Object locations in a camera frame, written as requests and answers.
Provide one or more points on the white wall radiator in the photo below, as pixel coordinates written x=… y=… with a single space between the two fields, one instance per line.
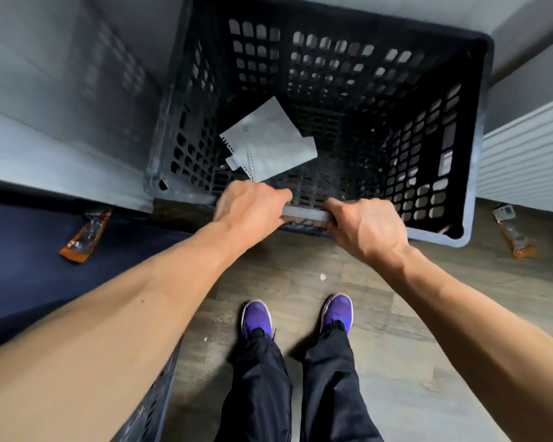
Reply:
x=530 y=165

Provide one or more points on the purple left shoe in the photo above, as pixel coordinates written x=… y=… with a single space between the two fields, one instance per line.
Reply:
x=255 y=317

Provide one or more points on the black trousers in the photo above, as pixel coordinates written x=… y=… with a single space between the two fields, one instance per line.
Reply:
x=258 y=391

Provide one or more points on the black plastic crate oval holes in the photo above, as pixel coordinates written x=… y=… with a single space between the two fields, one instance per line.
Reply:
x=373 y=110

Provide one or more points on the person's left hand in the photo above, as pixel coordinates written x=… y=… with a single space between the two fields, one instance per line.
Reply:
x=249 y=211

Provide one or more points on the white torn paper sheet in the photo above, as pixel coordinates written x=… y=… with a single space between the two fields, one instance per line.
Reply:
x=272 y=138

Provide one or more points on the purple shoe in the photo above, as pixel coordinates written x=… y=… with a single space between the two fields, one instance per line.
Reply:
x=337 y=310
x=255 y=317

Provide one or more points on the person's right hand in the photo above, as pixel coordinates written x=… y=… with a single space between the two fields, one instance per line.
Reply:
x=373 y=230

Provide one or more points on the person's left forearm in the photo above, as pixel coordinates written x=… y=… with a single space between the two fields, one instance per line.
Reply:
x=97 y=345

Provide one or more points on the person's right forearm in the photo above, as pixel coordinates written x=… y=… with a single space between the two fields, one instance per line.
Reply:
x=497 y=349

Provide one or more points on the purple right shoe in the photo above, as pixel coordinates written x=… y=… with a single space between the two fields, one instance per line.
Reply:
x=337 y=310

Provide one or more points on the dark blue metal shelf unit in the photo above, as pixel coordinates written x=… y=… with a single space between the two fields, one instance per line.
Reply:
x=27 y=253

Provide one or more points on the dark grey plastic crate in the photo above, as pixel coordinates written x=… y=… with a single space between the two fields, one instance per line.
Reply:
x=152 y=400

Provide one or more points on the orange clear packet white tag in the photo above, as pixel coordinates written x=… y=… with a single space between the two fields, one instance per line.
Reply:
x=514 y=234

